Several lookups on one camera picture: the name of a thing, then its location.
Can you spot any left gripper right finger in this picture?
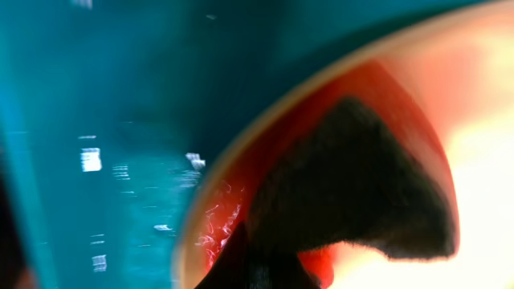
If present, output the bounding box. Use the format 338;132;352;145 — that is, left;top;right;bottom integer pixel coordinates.
195;222;320;289

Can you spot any teal plastic serving tray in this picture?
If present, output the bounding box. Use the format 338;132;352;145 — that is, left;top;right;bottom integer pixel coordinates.
1;0;469;288

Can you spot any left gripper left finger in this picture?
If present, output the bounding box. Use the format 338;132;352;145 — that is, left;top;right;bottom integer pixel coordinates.
1;181;36;289

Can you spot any yellow plate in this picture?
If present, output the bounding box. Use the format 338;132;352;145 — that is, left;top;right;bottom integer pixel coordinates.
173;1;513;288

